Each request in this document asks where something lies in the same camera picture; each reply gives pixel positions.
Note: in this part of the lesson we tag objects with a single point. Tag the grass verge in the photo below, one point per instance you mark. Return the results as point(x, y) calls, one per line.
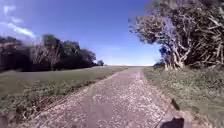
point(193, 90)

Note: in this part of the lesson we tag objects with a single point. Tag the grey gravel path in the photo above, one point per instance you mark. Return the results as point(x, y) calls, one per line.
point(116, 100)

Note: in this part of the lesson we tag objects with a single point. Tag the grass field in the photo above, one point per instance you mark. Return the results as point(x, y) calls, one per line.
point(50, 78)

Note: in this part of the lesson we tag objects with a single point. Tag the row of dark trees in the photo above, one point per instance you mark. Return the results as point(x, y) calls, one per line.
point(60, 53)

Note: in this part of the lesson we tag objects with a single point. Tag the small tree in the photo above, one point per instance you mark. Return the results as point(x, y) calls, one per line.
point(100, 62)

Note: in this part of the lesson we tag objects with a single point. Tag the group of bent trees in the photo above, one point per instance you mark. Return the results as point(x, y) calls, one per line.
point(200, 33)

